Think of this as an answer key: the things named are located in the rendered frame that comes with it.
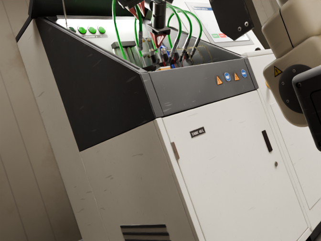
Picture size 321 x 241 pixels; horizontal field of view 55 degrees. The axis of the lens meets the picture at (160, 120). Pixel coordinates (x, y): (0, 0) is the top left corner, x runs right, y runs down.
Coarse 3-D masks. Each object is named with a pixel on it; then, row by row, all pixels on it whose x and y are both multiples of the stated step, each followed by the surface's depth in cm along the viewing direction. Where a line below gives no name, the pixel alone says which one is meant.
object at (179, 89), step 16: (208, 64) 128; (224, 64) 135; (240, 64) 143; (160, 80) 107; (176, 80) 112; (192, 80) 118; (208, 80) 125; (224, 80) 132; (240, 80) 140; (160, 96) 105; (176, 96) 110; (192, 96) 116; (208, 96) 122; (224, 96) 129; (176, 112) 108
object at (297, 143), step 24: (192, 0) 192; (192, 24) 178; (240, 48) 196; (264, 96) 150; (288, 144) 151; (312, 144) 168; (312, 168) 161; (312, 192) 154; (312, 216) 148; (312, 240) 150
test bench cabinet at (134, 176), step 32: (160, 128) 101; (96, 160) 134; (128, 160) 117; (160, 160) 104; (96, 192) 140; (128, 192) 122; (160, 192) 108; (128, 224) 127; (160, 224) 111; (192, 224) 100
